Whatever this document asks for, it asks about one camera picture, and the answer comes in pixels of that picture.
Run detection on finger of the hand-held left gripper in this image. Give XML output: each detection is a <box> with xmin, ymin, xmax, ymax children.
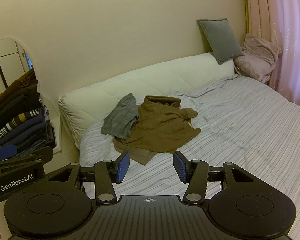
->
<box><xmin>0</xmin><ymin>146</ymin><xmax>54</xmax><ymax>178</ymax></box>
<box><xmin>0</xmin><ymin>144</ymin><xmax>18</xmax><ymax>162</ymax></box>

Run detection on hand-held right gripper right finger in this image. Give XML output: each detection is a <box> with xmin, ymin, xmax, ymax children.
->
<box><xmin>173</xmin><ymin>151</ymin><xmax>256</xmax><ymax>205</ymax></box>

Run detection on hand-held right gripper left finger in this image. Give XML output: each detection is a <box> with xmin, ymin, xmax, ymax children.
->
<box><xmin>46</xmin><ymin>151</ymin><xmax>131</xmax><ymax>205</ymax></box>

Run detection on brown sweater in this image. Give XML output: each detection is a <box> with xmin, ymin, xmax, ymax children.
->
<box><xmin>114</xmin><ymin>95</ymin><xmax>202</xmax><ymax>166</ymax></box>

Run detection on grey shorts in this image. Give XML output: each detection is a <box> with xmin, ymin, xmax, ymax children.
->
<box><xmin>101</xmin><ymin>93</ymin><xmax>140</xmax><ymax>139</ymax></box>

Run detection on stack of folded clothes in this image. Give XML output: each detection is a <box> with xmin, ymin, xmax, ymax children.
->
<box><xmin>0</xmin><ymin>69</ymin><xmax>57</xmax><ymax>156</ymax></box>

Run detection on white bedside shelf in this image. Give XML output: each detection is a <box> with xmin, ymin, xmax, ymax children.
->
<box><xmin>49</xmin><ymin>116</ymin><xmax>66</xmax><ymax>156</ymax></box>

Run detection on striped grey bed cover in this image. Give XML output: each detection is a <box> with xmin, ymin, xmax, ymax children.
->
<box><xmin>79</xmin><ymin>76</ymin><xmax>300</xmax><ymax>202</ymax></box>

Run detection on white quilted headboard cushion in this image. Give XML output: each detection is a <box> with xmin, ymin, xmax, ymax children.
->
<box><xmin>58</xmin><ymin>52</ymin><xmax>237</xmax><ymax>148</ymax></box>

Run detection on grey pillow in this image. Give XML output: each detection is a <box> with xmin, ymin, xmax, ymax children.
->
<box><xmin>197</xmin><ymin>18</ymin><xmax>244</xmax><ymax>65</ymax></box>

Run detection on pink pillow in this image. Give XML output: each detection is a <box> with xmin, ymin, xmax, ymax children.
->
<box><xmin>234</xmin><ymin>33</ymin><xmax>282</xmax><ymax>85</ymax></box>

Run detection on sheer pale curtain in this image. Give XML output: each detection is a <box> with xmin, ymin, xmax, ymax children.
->
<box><xmin>261</xmin><ymin>0</ymin><xmax>300</xmax><ymax>117</ymax></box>

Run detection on pink drape curtain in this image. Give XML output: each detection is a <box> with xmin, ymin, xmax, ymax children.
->
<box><xmin>242</xmin><ymin>0</ymin><xmax>274</xmax><ymax>38</ymax></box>

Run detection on oval wall mirror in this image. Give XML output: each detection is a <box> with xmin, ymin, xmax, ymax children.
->
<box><xmin>0</xmin><ymin>37</ymin><xmax>42</xmax><ymax>101</ymax></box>

